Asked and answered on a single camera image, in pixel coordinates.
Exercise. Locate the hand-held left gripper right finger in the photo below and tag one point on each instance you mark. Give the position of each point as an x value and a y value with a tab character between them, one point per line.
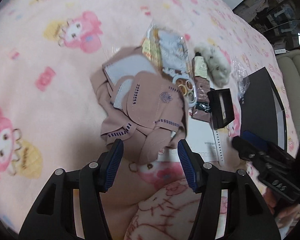
187	165

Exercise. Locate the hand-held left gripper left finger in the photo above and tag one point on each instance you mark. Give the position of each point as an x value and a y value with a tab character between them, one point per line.
113	165

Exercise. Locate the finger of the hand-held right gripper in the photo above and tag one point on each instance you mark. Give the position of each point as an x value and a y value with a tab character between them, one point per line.
242	147
255	140

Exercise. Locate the white paper postcard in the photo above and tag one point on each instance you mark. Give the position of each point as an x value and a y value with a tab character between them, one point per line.
202	140

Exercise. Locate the black storage box container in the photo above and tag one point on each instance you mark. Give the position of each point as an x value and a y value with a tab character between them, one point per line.
262	105

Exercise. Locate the small black box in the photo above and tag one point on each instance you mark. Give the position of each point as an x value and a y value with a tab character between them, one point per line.
215	110

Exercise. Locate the tan fabric underwear garment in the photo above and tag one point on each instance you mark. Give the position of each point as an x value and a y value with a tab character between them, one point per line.
150	100

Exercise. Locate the clear phone case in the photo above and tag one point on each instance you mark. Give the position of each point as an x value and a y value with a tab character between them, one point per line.
187	90

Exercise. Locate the colouring card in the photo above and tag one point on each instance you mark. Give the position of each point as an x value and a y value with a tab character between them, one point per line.
172	47

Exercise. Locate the person's right hand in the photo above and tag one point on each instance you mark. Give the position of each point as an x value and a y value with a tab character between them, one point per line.
290	213

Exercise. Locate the pink printed pajama trousers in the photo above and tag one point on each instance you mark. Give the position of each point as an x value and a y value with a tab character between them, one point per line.
165	210

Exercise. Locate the crumpled clear plastic wrap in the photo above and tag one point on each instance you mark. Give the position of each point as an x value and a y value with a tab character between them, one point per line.
240	75

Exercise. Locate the brown patterned packet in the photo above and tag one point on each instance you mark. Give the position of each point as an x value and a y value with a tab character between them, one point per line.
201	85

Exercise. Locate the beige sofa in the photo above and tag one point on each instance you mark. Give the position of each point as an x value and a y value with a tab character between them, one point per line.
292	75

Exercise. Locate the fluffy grey plush charm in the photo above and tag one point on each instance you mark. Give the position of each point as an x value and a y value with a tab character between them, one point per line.
217	65

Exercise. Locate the white power strip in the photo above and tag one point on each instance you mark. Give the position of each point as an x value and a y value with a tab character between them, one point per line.
280	51

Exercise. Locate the pink cartoon printed blanket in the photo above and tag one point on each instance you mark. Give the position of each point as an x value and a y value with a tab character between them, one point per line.
52	92

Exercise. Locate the glass table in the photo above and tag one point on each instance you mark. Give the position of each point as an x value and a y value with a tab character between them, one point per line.
287	32

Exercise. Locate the yellow green packet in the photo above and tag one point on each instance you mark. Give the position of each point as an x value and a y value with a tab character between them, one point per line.
150	50

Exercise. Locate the cluttered dark shelf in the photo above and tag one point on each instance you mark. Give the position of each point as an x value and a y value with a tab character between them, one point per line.
270	2

